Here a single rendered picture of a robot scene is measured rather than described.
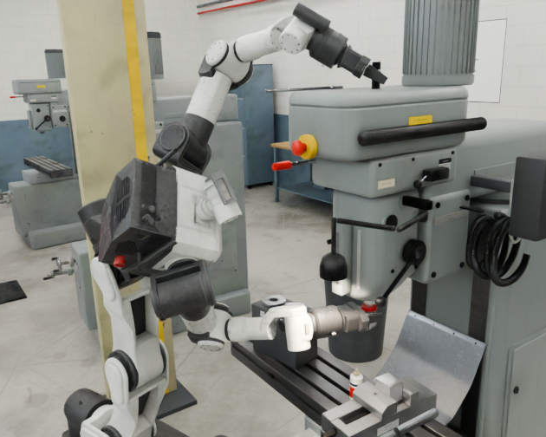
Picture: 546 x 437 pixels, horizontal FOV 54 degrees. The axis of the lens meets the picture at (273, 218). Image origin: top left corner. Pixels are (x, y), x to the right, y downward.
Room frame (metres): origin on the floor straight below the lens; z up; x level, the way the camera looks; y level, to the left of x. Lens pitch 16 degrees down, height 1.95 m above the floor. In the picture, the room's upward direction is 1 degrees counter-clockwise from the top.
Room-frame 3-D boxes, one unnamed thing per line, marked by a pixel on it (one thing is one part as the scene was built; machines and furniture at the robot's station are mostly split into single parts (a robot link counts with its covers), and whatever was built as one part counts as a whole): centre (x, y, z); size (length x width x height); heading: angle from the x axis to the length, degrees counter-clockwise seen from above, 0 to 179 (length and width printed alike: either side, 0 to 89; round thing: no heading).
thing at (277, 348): (1.77, -0.03, 1.03); 0.22 x 0.12 x 0.20; 45
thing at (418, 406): (1.35, -0.30, 0.98); 0.35 x 0.15 x 0.11; 122
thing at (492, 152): (1.72, -0.69, 1.66); 0.80 x 0.23 x 0.20; 125
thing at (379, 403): (1.33, -0.28, 1.02); 0.12 x 0.06 x 0.04; 32
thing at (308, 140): (1.31, -0.09, 1.76); 0.06 x 0.02 x 0.06; 35
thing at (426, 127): (1.34, -0.39, 1.79); 0.45 x 0.04 x 0.04; 125
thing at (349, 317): (1.41, -0.19, 1.24); 0.13 x 0.12 x 0.10; 19
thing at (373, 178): (1.46, -0.31, 1.68); 0.34 x 0.24 x 0.10; 125
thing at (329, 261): (1.27, -0.15, 1.46); 0.07 x 0.07 x 0.06
